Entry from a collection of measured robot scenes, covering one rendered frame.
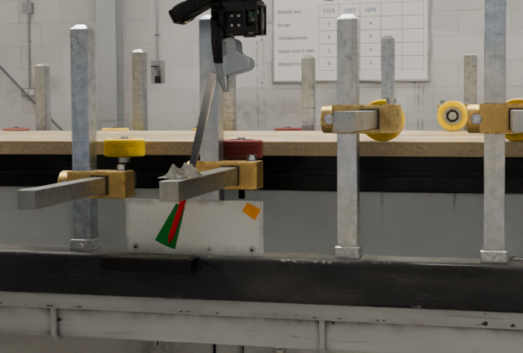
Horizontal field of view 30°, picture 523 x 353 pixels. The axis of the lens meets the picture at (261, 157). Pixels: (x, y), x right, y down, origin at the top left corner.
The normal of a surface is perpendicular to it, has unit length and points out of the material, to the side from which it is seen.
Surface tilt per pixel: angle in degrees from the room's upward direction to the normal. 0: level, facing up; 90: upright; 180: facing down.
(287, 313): 90
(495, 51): 90
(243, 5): 90
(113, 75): 90
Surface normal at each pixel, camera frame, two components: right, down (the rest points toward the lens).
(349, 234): -0.24, 0.05
